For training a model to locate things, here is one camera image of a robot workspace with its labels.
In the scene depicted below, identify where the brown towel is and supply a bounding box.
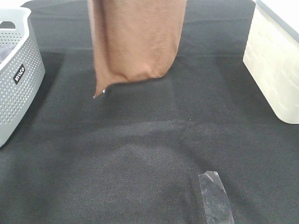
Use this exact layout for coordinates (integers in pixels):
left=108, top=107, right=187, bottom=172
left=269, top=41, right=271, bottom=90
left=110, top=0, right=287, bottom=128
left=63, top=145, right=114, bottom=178
left=88, top=0, right=186, bottom=96

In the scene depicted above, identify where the grey towel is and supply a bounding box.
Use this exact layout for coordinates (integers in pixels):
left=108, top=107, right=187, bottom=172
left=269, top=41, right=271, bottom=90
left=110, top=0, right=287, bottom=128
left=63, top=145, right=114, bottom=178
left=0, top=44, right=16, bottom=69

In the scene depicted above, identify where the black table cloth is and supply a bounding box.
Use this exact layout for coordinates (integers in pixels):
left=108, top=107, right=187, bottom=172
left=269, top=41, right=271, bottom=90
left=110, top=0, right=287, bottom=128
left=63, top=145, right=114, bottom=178
left=0, top=0, right=299, bottom=224

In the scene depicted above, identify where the clear tape strip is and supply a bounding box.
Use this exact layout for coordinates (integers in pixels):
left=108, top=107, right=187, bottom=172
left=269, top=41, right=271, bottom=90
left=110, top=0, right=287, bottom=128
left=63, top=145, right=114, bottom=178
left=199, top=171, right=234, bottom=224

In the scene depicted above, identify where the grey perforated plastic basket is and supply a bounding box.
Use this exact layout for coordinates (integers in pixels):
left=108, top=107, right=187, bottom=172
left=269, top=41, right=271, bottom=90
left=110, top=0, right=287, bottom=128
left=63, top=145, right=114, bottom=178
left=0, top=7, right=45, bottom=146

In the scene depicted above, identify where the white plastic bin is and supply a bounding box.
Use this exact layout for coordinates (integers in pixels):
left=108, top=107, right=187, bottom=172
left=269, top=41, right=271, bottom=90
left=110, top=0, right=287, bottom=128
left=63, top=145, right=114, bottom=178
left=243, top=0, right=299, bottom=124

